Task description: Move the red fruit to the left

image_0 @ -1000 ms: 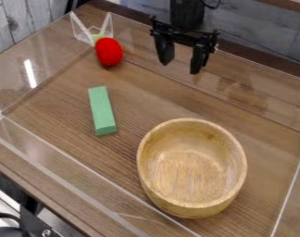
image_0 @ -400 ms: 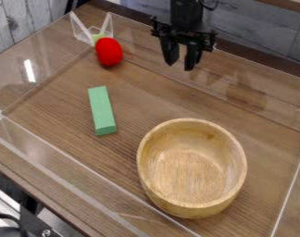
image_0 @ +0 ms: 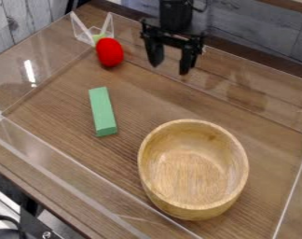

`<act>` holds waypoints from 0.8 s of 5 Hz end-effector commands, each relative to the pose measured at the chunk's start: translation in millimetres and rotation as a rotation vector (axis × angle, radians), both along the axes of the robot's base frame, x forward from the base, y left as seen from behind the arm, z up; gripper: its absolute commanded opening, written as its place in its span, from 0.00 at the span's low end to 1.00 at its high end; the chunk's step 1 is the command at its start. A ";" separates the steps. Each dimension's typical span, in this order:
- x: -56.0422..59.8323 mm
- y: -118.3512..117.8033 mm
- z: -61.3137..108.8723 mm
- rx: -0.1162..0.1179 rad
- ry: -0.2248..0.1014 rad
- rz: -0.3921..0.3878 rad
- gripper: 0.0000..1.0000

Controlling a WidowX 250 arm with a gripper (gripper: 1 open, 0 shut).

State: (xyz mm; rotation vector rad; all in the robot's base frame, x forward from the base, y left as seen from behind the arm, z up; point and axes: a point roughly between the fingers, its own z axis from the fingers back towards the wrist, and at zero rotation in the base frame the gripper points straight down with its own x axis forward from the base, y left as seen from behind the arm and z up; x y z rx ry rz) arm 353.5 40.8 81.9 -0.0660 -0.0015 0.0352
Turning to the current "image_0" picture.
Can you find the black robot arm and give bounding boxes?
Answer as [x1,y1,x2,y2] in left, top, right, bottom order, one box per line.
[140,0,208,76]

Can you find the black metal bracket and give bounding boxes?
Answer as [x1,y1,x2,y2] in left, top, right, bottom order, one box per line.
[20,208,64,239]

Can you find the green rectangular block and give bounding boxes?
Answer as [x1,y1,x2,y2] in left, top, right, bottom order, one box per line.
[88,87,117,137]

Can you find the red felt fruit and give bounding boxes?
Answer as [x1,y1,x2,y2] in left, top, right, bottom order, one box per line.
[92,35,123,67]

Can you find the black cable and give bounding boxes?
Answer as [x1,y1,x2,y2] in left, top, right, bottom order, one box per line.
[0,214,28,239]

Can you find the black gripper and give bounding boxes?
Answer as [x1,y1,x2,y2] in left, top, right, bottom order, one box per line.
[140,18,205,75]

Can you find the clear acrylic tray walls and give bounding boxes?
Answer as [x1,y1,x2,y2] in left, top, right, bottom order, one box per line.
[0,8,302,239]

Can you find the wooden bowl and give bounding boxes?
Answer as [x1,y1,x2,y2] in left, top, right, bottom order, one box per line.
[137,119,249,221]

